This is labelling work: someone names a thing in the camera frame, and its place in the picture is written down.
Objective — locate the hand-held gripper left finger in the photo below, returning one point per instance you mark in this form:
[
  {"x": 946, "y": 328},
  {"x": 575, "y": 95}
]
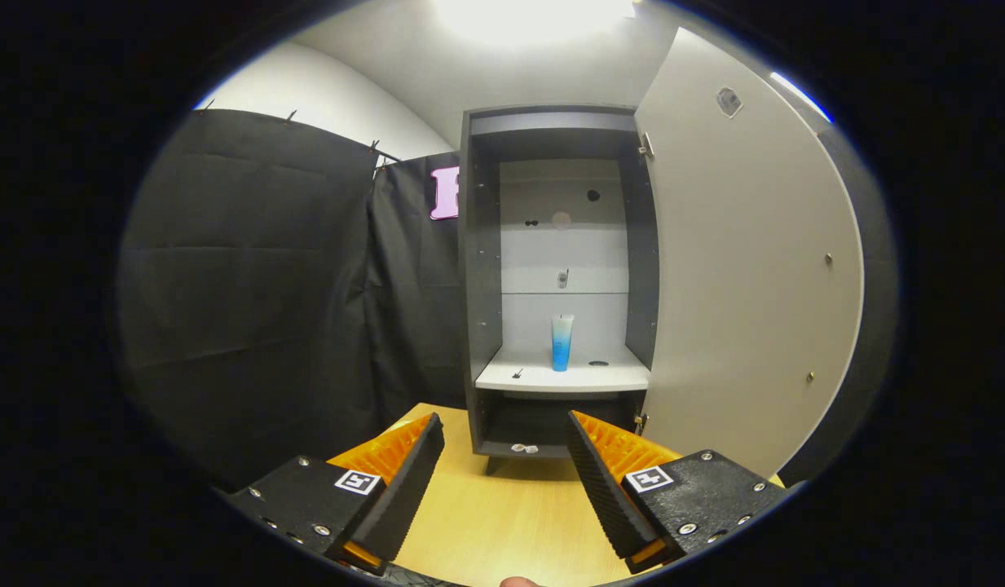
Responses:
[{"x": 408, "y": 481}]

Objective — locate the beige cabinet door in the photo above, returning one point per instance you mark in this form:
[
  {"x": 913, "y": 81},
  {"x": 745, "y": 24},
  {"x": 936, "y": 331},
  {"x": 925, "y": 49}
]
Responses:
[{"x": 738, "y": 285}]

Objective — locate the black backdrop cloth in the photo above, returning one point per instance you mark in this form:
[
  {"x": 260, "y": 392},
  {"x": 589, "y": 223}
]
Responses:
[{"x": 249, "y": 285}]

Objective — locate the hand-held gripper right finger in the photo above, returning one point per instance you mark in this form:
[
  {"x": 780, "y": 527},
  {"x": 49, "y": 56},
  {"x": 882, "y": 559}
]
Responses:
[{"x": 604, "y": 489}]

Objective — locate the blue translucent tube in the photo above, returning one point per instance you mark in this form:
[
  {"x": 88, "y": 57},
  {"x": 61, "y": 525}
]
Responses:
[{"x": 562, "y": 346}]

